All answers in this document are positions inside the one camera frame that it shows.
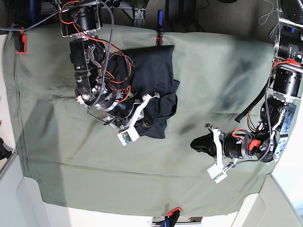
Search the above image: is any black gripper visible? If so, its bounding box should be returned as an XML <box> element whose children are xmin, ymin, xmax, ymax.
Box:
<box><xmin>111</xmin><ymin>99</ymin><xmax>143</xmax><ymax>129</ymax></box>
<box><xmin>190</xmin><ymin>132</ymin><xmax>251</xmax><ymax>158</ymax></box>

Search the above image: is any dark navy T-shirt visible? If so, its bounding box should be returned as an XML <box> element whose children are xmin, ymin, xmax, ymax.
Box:
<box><xmin>107</xmin><ymin>45</ymin><xmax>180</xmax><ymax>139</ymax></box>

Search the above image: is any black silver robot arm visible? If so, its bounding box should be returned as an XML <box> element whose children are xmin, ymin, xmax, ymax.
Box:
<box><xmin>59</xmin><ymin>0</ymin><xmax>151</xmax><ymax>130</ymax></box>
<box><xmin>190</xmin><ymin>0</ymin><xmax>303</xmax><ymax>166</ymax></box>

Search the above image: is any green table cloth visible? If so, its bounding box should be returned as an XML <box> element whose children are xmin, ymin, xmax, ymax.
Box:
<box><xmin>3</xmin><ymin>26</ymin><xmax>276</xmax><ymax>217</ymax></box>

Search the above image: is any orange black clamp bottom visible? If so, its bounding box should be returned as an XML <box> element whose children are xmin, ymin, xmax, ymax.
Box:
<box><xmin>160</xmin><ymin>207</ymin><xmax>182</xmax><ymax>227</ymax></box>

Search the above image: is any orange black clamp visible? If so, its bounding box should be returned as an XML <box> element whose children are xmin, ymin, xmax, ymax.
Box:
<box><xmin>160</xmin><ymin>207</ymin><xmax>182</xmax><ymax>227</ymax></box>
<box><xmin>14</xmin><ymin>30</ymin><xmax>27</xmax><ymax>54</ymax></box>

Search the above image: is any orange black clamp left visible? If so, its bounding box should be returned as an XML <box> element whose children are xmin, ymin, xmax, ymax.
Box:
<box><xmin>14</xmin><ymin>30</ymin><xmax>27</xmax><ymax>54</ymax></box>

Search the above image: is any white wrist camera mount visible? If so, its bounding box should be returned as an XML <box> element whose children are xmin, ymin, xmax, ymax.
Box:
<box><xmin>205</xmin><ymin>123</ymin><xmax>238</xmax><ymax>183</ymax></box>
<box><xmin>117</xmin><ymin>92</ymin><xmax>160</xmax><ymax>146</ymax></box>

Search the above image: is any blue clamp handle left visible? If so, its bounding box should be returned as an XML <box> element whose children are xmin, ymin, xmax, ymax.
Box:
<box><xmin>29</xmin><ymin>0</ymin><xmax>41</xmax><ymax>23</ymax></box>

